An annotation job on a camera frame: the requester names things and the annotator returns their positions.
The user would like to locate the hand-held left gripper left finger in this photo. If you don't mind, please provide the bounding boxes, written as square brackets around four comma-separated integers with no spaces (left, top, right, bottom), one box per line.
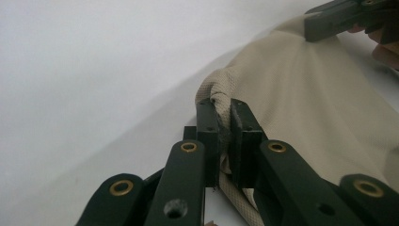
[183,98,221,189]

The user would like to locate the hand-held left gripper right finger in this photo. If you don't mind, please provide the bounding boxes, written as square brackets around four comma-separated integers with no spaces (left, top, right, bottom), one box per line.
[230,98,268,190]

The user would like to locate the beige pants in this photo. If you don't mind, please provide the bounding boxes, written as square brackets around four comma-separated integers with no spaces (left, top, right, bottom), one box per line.
[195,13,399,226]

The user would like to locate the white table mat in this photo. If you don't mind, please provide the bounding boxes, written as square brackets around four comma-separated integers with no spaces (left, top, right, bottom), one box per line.
[0,0,399,226]

